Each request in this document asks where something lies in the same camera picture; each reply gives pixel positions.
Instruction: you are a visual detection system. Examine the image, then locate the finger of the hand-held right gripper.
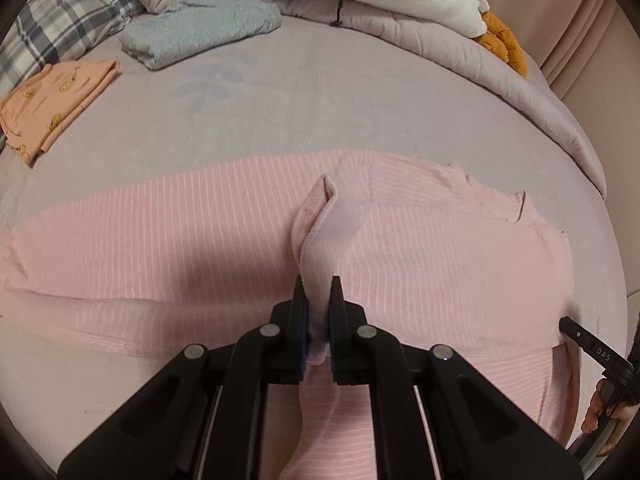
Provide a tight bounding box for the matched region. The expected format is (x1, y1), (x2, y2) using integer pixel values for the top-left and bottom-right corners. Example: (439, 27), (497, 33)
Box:
(558, 315), (633, 376)

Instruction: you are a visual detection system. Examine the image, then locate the lavender bed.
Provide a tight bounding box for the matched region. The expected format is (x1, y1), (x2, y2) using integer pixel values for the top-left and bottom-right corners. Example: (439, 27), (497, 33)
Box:
(0, 10), (629, 476)

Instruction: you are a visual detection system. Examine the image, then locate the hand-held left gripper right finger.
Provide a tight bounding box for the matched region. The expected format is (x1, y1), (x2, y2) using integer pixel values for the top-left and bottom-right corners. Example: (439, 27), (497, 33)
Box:
(328, 275), (584, 480)

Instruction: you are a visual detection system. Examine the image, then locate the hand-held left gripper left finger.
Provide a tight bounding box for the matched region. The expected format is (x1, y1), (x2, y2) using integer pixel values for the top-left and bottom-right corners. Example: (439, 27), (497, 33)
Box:
(57, 275), (309, 480)

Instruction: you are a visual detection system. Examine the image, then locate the pink curtain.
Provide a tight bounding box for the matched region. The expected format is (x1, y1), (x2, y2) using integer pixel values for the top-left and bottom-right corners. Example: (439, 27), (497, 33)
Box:
(477, 0), (640, 116)

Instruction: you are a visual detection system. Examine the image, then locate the plaid pillow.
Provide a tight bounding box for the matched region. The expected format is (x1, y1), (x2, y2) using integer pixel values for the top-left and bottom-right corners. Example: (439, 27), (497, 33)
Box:
(0, 0), (146, 96)

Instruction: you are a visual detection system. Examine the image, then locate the pink striped top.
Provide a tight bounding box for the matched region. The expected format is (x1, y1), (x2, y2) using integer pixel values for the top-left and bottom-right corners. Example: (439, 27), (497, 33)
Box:
(0, 149), (576, 480)

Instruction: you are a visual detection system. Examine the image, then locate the orange plush toy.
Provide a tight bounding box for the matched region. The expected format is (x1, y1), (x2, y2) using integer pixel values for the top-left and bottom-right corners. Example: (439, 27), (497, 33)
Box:
(472, 10), (529, 79)

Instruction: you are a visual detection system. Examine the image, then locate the lavender duvet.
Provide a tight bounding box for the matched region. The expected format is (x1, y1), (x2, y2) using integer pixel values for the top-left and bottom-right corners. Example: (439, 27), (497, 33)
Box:
(277, 0), (608, 200)

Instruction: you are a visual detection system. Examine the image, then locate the person's right hand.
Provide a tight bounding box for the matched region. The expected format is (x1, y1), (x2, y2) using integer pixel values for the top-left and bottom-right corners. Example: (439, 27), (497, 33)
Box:
(582, 375), (623, 434)

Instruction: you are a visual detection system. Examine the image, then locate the grey folded sweater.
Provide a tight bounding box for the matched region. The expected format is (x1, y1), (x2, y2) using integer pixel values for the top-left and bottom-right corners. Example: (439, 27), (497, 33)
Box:
(120, 0), (283, 71)

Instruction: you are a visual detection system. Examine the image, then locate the orange printed folded garment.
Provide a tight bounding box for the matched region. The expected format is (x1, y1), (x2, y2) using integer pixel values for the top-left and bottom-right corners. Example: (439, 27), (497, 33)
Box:
(0, 59), (121, 166)

